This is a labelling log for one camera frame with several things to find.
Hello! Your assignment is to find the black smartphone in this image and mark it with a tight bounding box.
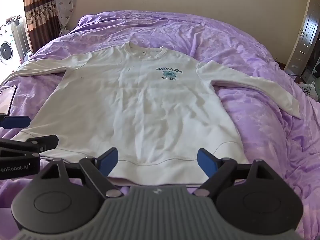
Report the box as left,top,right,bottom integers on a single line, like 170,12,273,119
0,85,17,115

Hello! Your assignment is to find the white floral curtain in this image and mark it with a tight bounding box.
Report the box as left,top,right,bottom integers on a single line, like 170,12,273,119
55,0,79,37

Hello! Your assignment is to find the brown patterned curtain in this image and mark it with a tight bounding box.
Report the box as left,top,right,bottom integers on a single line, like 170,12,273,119
22,0,61,53

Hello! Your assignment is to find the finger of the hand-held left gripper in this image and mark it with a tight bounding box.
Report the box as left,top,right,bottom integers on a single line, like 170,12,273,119
0,135,59,158
0,114,31,130

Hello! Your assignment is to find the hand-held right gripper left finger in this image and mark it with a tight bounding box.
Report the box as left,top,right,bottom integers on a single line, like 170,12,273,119
40,147,124,199

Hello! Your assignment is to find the white printed sweatshirt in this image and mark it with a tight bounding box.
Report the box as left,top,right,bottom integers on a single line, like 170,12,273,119
0,41,302,185

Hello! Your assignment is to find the purple floral blanket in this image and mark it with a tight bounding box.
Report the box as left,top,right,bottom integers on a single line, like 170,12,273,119
0,10,320,240

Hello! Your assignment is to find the dark panelled door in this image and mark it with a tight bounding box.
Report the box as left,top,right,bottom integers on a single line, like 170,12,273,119
286,0,320,81

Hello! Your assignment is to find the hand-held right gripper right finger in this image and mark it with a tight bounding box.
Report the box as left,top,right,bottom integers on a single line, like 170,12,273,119
194,149,274,197

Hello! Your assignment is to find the white patterned bag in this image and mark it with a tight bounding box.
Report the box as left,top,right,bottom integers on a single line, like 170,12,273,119
298,81,317,98

